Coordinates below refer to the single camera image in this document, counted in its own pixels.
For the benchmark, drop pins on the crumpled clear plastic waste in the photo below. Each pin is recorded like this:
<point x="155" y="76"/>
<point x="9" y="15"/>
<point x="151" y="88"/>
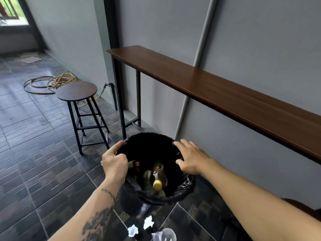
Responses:
<point x="148" y="178"/>

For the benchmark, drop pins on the black round trash bin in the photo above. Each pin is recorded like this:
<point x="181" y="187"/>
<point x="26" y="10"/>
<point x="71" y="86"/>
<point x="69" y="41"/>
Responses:
<point x="136" y="207"/>

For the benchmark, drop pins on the brown glass bottle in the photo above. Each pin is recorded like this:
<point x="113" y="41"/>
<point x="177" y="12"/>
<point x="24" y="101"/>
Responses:
<point x="137" y="168"/>

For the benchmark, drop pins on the long wooden console table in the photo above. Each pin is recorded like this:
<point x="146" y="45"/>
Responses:
<point x="213" y="90"/>

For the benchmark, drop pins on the person's right forearm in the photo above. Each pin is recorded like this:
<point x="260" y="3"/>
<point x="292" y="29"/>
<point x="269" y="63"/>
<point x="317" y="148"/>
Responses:
<point x="255" y="205"/>

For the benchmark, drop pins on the black garbage bag liner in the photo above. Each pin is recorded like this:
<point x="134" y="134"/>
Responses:
<point x="148" y="148"/>

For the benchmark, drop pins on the black metal post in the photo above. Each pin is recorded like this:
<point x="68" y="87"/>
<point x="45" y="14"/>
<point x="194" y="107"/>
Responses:
<point x="112" y="35"/>

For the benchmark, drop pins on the person's right middle finger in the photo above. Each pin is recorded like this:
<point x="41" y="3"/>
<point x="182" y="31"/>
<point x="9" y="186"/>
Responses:
<point x="188" y="143"/>

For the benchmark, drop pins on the yellow cap plastic bottle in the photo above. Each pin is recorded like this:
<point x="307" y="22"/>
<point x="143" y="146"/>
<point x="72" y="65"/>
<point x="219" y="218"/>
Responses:
<point x="158" y="178"/>

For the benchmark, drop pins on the person's left forearm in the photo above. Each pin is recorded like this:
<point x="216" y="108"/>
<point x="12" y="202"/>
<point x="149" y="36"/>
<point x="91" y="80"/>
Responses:
<point x="97" y="213"/>

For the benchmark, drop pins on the white paper scrap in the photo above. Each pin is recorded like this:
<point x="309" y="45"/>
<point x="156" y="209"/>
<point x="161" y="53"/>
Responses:
<point x="148" y="222"/>
<point x="133" y="230"/>

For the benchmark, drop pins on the black wall tap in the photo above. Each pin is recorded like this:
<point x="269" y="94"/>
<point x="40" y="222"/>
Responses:
<point x="109" y="85"/>

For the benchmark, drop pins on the clear plastic cup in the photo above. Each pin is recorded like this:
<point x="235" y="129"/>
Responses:
<point x="164" y="235"/>

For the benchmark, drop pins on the person's right hand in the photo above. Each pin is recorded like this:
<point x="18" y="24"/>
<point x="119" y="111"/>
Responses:
<point x="196" y="161"/>

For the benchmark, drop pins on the grey wall pipe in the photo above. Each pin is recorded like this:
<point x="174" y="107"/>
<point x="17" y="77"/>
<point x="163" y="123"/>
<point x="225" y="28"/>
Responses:
<point x="198" y="57"/>

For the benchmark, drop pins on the black stool wooden seat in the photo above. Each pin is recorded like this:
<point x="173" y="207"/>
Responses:
<point x="76" y="90"/>

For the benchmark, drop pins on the flat cardboard piece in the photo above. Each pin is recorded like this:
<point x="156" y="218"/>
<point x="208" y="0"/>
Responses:
<point x="29" y="58"/>

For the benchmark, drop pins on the person's left hand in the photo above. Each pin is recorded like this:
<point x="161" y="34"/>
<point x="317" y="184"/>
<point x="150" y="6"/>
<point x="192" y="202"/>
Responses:
<point x="114" y="166"/>

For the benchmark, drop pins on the person's left thumb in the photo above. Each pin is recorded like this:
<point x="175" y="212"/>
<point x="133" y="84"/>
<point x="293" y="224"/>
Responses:
<point x="115" y="147"/>

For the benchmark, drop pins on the person's right thumb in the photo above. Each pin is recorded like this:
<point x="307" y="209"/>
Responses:
<point x="181" y="164"/>

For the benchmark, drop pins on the dark framed glass door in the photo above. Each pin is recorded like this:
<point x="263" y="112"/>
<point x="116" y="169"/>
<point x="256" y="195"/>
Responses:
<point x="15" y="12"/>

